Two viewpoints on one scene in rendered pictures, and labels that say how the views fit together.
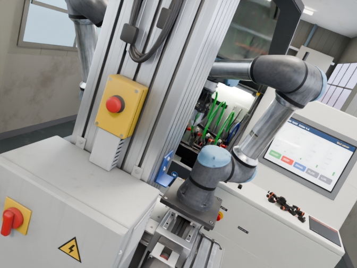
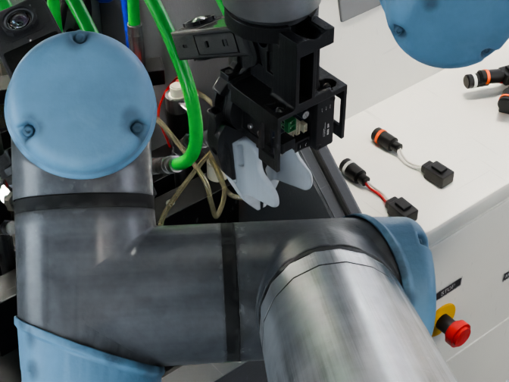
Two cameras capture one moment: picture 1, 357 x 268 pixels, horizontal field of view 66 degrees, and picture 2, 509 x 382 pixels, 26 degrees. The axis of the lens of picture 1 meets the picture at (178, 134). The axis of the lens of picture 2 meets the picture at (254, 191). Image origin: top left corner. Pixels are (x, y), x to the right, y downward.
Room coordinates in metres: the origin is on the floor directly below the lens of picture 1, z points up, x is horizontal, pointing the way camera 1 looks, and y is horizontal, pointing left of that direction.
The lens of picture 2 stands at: (0.99, 0.55, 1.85)
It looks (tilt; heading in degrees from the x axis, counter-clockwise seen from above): 41 degrees down; 304
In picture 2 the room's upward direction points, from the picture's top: straight up
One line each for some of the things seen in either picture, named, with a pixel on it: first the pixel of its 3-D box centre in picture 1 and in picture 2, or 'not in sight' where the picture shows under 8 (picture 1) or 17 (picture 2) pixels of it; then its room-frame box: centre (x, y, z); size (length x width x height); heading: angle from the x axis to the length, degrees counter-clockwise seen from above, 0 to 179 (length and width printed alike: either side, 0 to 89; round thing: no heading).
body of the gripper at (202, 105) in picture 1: (203, 100); (276, 74); (1.38, -0.05, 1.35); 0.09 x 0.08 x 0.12; 163
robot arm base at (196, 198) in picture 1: (198, 189); not in sight; (0.98, -0.16, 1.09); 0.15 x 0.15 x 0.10
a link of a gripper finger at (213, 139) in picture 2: not in sight; (235, 130); (1.41, -0.04, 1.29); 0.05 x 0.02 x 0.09; 73
